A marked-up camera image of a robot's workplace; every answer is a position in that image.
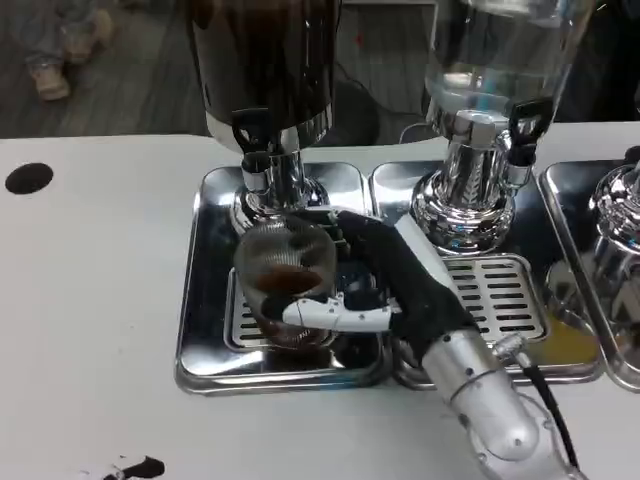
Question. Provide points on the black round counter hole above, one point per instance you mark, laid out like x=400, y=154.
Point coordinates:
x=29, y=178

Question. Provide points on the chrome dispenser base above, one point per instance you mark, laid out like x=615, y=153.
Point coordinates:
x=617, y=215

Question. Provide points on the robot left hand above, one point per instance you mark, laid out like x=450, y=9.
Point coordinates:
x=145, y=467

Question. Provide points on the clear ribbed glass cup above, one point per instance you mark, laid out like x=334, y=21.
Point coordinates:
x=272, y=250

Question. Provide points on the steel drip tray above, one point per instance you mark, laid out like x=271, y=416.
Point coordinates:
x=392, y=190
x=562, y=200
x=210, y=280

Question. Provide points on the dark drink dispenser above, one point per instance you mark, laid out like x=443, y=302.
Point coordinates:
x=260, y=55

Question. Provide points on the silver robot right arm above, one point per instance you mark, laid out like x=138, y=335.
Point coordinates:
x=490, y=410

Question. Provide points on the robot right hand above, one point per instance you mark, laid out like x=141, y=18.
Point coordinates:
x=410, y=280

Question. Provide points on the clear water drink dispenser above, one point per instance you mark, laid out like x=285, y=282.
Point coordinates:
x=500, y=45

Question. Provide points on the black dispenser tap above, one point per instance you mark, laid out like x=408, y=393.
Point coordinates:
x=252, y=150
x=524, y=145

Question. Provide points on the person's foot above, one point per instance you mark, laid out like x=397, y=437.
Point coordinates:
x=90, y=35
x=50, y=82

